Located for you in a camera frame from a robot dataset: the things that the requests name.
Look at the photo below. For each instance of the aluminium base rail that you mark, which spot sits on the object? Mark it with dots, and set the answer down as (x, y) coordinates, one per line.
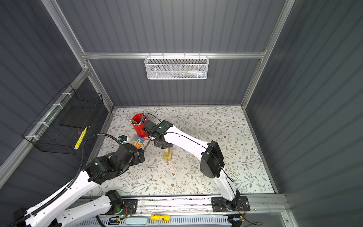
(201, 204)

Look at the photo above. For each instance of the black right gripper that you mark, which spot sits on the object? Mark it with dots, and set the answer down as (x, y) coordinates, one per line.
(157, 145)

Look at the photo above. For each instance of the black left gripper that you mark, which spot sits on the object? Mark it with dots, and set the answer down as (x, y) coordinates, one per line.
(137, 160)

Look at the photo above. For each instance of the wood block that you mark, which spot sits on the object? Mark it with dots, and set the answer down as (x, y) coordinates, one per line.
(166, 151)

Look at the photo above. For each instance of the white wire mesh basket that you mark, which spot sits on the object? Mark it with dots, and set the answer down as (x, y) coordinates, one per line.
(184, 68)

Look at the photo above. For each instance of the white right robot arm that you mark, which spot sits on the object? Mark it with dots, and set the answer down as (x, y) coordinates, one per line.
(212, 165)

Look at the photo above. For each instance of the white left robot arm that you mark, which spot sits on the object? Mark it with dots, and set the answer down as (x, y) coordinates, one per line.
(87, 177)

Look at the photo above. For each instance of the red pen cup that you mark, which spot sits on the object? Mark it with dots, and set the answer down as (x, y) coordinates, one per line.
(138, 122)

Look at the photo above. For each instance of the black wire basket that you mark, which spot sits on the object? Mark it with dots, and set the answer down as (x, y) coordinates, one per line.
(58, 130)

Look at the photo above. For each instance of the yellow highlighter in basket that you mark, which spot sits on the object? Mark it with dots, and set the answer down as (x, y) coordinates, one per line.
(80, 139)

